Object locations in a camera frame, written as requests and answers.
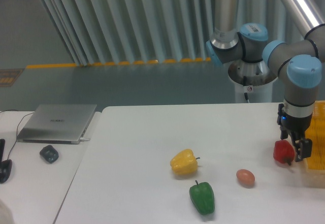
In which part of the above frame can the white folding partition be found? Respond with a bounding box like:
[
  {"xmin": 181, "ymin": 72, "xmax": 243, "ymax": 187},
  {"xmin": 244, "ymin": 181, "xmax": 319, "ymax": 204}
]
[{"xmin": 29, "ymin": 0, "xmax": 325, "ymax": 66}]

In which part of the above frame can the thin black cable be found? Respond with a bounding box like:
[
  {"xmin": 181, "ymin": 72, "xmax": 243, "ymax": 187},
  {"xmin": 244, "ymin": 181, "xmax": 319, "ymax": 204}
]
[{"xmin": 0, "ymin": 109, "xmax": 38, "ymax": 162}]

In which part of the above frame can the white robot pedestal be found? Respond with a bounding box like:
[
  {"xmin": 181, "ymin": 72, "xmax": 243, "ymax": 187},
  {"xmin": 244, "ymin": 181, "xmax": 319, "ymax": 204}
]
[{"xmin": 228, "ymin": 60, "xmax": 277, "ymax": 103}]

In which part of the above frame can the yellow bell pepper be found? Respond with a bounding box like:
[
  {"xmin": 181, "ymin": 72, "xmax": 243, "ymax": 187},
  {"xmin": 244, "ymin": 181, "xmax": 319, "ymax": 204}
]
[{"xmin": 170, "ymin": 149, "xmax": 200, "ymax": 175}]

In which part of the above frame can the silver laptop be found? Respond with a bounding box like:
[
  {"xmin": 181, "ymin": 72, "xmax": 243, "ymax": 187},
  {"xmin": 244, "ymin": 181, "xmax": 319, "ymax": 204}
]
[{"xmin": 17, "ymin": 104, "xmax": 96, "ymax": 144}]

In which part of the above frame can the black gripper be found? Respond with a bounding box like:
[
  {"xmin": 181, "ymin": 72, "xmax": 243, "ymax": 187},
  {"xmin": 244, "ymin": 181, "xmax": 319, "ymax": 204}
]
[{"xmin": 277, "ymin": 103, "xmax": 313, "ymax": 162}]

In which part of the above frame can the red bell pepper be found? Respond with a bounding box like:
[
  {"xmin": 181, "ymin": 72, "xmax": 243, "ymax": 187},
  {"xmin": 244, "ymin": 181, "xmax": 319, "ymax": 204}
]
[{"xmin": 273, "ymin": 140, "xmax": 295, "ymax": 166}]

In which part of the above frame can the black device with stand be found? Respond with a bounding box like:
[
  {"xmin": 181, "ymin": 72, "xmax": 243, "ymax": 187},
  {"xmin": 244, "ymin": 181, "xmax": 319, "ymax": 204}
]
[{"xmin": 1, "ymin": 139, "xmax": 12, "ymax": 184}]

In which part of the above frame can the green bell pepper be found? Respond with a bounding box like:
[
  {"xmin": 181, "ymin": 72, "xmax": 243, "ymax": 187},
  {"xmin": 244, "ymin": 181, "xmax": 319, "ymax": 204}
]
[{"xmin": 189, "ymin": 180, "xmax": 215, "ymax": 215}]

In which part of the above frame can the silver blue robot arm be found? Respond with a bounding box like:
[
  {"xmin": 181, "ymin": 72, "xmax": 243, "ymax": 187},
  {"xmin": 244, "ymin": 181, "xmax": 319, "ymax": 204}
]
[{"xmin": 206, "ymin": 0, "xmax": 324, "ymax": 162}]

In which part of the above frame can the black pedestal cable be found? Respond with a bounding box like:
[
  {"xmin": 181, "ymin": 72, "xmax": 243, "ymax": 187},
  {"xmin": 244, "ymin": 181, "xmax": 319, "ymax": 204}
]
[{"xmin": 242, "ymin": 75, "xmax": 251, "ymax": 104}]

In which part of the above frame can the yellow plastic basket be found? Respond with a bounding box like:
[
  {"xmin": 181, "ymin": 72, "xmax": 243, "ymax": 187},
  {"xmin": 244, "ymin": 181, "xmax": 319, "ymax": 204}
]
[{"xmin": 303, "ymin": 101, "xmax": 324, "ymax": 188}]

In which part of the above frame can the brown egg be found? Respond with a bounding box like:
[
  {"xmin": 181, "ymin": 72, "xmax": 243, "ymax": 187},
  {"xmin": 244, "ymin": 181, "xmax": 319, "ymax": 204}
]
[{"xmin": 236, "ymin": 169, "xmax": 255, "ymax": 186}]

